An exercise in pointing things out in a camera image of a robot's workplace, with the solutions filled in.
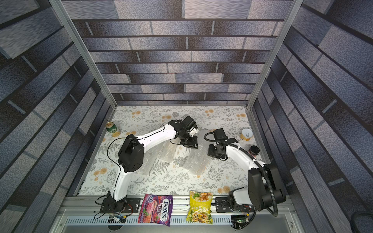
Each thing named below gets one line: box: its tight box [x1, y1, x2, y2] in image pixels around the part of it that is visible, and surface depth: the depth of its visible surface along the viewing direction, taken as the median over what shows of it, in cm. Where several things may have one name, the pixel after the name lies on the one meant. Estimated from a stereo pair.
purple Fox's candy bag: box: [137, 193, 173, 227], surface depth 72 cm
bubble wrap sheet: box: [183, 129, 211, 176], surface depth 85 cm
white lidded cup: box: [239, 128, 254, 142], surface depth 98 cm
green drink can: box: [105, 121, 118, 134], surface depth 97 cm
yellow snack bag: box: [186, 190, 214, 225], surface depth 71 cm
